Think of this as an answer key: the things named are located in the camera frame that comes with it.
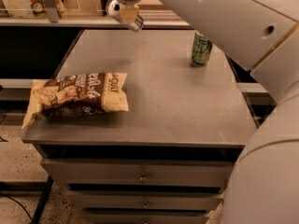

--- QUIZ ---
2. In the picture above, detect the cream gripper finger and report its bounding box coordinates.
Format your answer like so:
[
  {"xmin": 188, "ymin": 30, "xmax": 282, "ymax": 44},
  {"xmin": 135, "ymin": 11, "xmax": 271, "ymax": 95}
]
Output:
[{"xmin": 120, "ymin": 4, "xmax": 139, "ymax": 23}]

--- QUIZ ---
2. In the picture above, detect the silver blue redbull can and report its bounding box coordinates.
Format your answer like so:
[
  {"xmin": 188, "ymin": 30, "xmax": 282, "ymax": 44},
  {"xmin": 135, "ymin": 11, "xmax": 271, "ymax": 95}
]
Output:
[{"xmin": 106, "ymin": 0, "xmax": 144, "ymax": 32}]

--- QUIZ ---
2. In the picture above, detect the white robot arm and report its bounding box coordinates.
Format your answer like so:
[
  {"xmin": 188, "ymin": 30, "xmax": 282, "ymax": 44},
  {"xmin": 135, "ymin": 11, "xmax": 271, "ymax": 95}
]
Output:
[{"xmin": 118, "ymin": 0, "xmax": 299, "ymax": 224}]

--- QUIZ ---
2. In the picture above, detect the green soda can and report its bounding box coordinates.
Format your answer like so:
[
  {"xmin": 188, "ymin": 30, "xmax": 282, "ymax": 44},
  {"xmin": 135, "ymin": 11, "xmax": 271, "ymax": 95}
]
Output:
[{"xmin": 192, "ymin": 32, "xmax": 213, "ymax": 65}]

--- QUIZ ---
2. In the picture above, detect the metal railing with posts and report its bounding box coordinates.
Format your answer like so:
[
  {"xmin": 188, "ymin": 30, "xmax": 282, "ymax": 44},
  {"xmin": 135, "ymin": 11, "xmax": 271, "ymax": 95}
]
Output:
[{"xmin": 0, "ymin": 0, "xmax": 191, "ymax": 30}]

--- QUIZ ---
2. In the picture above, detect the brown cream chip bag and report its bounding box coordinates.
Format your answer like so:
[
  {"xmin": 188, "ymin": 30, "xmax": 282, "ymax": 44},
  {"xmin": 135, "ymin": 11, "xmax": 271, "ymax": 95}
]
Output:
[{"xmin": 22, "ymin": 73, "xmax": 129, "ymax": 128}]

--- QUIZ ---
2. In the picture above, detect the cream orange bag behind railing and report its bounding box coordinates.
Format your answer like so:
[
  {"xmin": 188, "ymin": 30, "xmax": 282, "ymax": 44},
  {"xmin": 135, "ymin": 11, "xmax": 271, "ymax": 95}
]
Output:
[{"xmin": 0, "ymin": 0, "xmax": 47, "ymax": 18}]

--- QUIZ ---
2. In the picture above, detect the grey drawer cabinet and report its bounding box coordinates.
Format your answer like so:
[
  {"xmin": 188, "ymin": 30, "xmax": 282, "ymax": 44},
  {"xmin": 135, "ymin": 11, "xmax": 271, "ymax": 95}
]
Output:
[{"xmin": 23, "ymin": 30, "xmax": 256, "ymax": 224}]

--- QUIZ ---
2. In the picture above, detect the black floor cable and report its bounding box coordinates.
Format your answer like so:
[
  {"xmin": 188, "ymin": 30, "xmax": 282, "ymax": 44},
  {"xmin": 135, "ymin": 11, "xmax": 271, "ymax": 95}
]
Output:
[{"xmin": 0, "ymin": 189, "xmax": 35, "ymax": 224}]

